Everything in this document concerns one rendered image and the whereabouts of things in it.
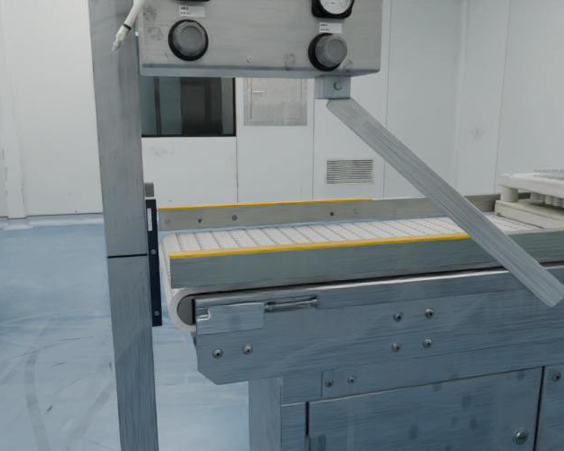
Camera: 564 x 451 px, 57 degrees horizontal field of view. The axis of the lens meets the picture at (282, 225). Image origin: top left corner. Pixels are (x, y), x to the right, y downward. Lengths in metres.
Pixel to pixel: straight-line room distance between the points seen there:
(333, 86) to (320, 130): 5.25
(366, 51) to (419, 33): 5.77
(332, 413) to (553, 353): 0.32
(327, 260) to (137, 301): 0.37
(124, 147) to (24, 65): 4.88
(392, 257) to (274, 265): 0.13
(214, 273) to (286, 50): 0.22
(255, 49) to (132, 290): 0.47
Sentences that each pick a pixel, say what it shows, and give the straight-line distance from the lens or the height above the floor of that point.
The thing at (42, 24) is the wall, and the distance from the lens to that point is 5.66.
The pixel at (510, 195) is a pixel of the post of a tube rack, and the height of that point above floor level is 0.95.
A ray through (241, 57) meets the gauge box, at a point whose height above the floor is 1.13.
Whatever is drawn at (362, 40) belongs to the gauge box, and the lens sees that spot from 0.51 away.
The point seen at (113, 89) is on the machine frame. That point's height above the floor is 1.11.
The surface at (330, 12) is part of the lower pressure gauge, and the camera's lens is 0.49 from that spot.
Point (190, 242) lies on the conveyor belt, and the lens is 0.72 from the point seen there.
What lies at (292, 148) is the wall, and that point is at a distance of 5.71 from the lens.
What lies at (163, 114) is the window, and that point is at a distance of 5.52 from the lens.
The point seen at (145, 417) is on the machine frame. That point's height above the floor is 0.60.
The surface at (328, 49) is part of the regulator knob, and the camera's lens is 0.48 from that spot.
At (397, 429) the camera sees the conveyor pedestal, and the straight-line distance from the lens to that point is 0.75.
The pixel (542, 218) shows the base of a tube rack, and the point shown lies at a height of 0.92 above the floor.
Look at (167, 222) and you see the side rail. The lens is 0.79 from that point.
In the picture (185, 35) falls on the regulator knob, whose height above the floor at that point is 1.14.
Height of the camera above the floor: 1.08
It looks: 12 degrees down
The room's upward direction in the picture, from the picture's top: straight up
